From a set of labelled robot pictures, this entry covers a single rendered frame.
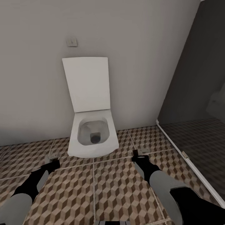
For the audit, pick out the hook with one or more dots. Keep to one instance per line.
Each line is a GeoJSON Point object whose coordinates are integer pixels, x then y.
{"type": "Point", "coordinates": [71, 42]}

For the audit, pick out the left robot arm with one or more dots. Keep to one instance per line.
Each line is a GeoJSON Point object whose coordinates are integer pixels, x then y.
{"type": "Point", "coordinates": [15, 210]}

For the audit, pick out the door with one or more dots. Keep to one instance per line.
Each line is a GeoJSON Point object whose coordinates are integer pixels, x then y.
{"type": "Point", "coordinates": [193, 111]}

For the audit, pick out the shower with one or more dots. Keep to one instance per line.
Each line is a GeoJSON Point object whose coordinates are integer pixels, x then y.
{"type": "Point", "coordinates": [201, 177]}

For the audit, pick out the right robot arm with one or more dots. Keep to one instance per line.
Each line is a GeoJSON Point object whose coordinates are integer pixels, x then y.
{"type": "Point", "coordinates": [183, 204]}

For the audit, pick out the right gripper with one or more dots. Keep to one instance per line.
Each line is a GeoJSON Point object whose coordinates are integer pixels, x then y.
{"type": "Point", "coordinates": [135, 157]}

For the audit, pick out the toilet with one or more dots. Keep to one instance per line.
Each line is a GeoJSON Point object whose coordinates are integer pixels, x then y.
{"type": "Point", "coordinates": [93, 131]}

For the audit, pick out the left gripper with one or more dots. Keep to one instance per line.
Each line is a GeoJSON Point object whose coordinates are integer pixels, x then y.
{"type": "Point", "coordinates": [53, 165]}

